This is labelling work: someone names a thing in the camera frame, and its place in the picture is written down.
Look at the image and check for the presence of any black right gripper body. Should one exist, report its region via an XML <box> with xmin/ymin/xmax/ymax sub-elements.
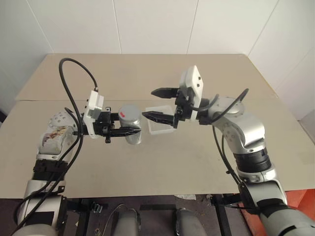
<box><xmin>173</xmin><ymin>88</ymin><xmax>195</xmax><ymax>129</ymax></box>

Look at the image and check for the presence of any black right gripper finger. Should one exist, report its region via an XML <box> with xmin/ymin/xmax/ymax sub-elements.
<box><xmin>150</xmin><ymin>87</ymin><xmax>182</xmax><ymax>99</ymax></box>
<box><xmin>142</xmin><ymin>111</ymin><xmax>176</xmax><ymax>129</ymax></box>

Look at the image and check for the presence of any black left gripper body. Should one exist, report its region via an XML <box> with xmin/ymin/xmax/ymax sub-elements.
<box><xmin>94</xmin><ymin>107</ymin><xmax>116</xmax><ymax>145</ymax></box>

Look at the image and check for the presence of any glass jar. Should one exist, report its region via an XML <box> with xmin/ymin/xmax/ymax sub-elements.
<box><xmin>123</xmin><ymin>119</ymin><xmax>143</xmax><ymax>146</ymax></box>

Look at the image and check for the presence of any clear plastic box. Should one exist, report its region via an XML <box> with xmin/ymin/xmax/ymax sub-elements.
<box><xmin>145</xmin><ymin>105</ymin><xmax>174</xmax><ymax>136</ymax></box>

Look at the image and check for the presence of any orange object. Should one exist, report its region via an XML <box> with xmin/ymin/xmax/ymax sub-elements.
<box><xmin>240</xmin><ymin>188</ymin><xmax>315</xmax><ymax>236</ymax></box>

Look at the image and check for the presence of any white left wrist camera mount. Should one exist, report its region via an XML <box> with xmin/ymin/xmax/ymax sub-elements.
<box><xmin>82</xmin><ymin>90</ymin><xmax>105</xmax><ymax>140</ymax></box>

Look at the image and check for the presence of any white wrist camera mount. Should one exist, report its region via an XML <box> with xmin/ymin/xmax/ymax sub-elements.
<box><xmin>82</xmin><ymin>90</ymin><xmax>105</xmax><ymax>140</ymax></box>
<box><xmin>179</xmin><ymin>65</ymin><xmax>205</xmax><ymax>121</ymax></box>

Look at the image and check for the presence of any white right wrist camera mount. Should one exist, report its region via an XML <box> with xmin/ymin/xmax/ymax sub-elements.
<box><xmin>179</xmin><ymin>65</ymin><xmax>205</xmax><ymax>121</ymax></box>

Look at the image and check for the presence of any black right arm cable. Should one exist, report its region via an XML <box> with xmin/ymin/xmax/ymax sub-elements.
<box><xmin>188</xmin><ymin>88</ymin><xmax>259</xmax><ymax>214</ymax></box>

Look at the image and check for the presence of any thin grey wire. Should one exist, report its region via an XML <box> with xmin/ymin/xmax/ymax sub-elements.
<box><xmin>99</xmin><ymin>203</ymin><xmax>130</xmax><ymax>236</ymax></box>

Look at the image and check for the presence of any black metal table frame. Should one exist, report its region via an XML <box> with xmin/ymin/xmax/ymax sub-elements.
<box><xmin>65</xmin><ymin>193</ymin><xmax>249</xmax><ymax>236</ymax></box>

